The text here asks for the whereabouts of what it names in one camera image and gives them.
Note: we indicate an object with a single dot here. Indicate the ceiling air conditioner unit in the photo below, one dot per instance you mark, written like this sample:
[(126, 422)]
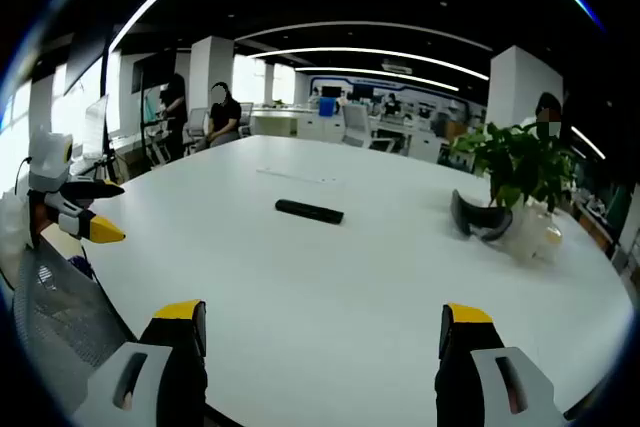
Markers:
[(397, 67)]

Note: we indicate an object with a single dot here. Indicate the blue box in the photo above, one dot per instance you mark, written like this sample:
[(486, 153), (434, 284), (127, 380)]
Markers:
[(326, 108)]

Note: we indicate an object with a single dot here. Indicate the green potted plant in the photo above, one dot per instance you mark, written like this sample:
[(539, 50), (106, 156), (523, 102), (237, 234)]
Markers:
[(520, 162)]

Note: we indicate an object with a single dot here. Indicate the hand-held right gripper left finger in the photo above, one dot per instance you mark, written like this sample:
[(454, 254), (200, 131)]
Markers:
[(165, 347)]

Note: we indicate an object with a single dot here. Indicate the black headset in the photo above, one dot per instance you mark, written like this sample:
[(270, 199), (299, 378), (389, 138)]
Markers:
[(475, 219)]

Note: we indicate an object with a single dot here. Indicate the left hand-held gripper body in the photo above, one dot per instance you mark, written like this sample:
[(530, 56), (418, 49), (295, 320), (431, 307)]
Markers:
[(47, 157)]

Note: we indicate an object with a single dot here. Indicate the clear glass plant vase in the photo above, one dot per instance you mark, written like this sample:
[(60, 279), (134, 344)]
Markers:
[(532, 237)]

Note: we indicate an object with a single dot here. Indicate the black remote control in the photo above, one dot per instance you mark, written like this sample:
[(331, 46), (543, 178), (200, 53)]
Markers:
[(309, 211)]

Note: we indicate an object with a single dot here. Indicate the black tripod stand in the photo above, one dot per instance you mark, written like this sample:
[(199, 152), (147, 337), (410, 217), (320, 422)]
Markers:
[(107, 122)]

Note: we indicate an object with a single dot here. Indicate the dark wall screen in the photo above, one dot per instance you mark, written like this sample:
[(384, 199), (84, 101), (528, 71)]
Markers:
[(152, 72)]

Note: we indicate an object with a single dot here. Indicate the grey office chair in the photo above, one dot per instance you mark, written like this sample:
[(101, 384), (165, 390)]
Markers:
[(196, 124), (246, 119), (355, 122)]

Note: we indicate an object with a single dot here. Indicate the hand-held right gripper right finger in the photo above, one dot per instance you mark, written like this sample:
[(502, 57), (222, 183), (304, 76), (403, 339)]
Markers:
[(465, 352)]

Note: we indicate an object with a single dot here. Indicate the grey mesh chair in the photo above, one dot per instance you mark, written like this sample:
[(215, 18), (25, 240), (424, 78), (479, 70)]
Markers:
[(65, 317)]

